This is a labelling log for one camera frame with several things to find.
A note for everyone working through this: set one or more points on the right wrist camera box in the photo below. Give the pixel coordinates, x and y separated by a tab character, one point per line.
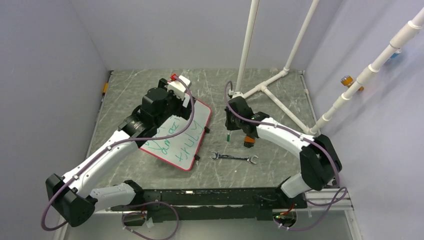
235	94

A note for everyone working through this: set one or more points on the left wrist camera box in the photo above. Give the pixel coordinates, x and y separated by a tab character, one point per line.
177	87

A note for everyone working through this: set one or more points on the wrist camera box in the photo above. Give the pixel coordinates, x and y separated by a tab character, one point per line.
177	87
235	94

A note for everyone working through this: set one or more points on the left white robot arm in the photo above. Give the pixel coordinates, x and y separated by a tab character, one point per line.
75	196

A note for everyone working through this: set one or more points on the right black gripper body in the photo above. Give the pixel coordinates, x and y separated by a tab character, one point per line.
233	122

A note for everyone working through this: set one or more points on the white pvc pipe frame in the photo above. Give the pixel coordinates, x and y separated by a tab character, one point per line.
357	38

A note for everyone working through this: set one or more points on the orange wall knob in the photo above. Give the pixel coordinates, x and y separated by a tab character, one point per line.
347	81

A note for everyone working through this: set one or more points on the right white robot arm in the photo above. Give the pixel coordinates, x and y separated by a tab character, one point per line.
319	162

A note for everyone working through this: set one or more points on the silver open end wrench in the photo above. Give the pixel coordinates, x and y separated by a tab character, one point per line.
250	159

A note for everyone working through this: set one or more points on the pink framed whiteboard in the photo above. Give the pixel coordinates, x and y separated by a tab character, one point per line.
180	151

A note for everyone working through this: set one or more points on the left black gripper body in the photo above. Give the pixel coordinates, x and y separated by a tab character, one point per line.
175	103

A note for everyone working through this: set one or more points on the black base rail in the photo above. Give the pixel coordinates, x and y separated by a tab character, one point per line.
260	203

